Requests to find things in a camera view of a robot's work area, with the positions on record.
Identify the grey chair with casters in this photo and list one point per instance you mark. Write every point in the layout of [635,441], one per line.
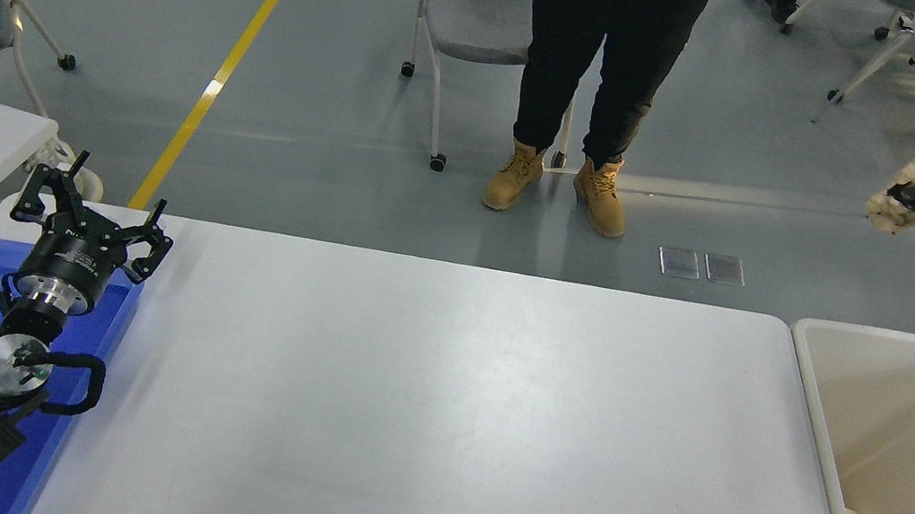
[896,2]

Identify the clear floor plate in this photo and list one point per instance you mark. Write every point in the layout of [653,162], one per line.
[679,262]
[724,269]

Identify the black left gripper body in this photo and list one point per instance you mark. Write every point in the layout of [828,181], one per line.
[69,258]

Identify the grey padded rolling chair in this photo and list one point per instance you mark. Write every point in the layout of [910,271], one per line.
[475,19]

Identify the standing person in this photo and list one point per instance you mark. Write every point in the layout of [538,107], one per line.
[607,44]

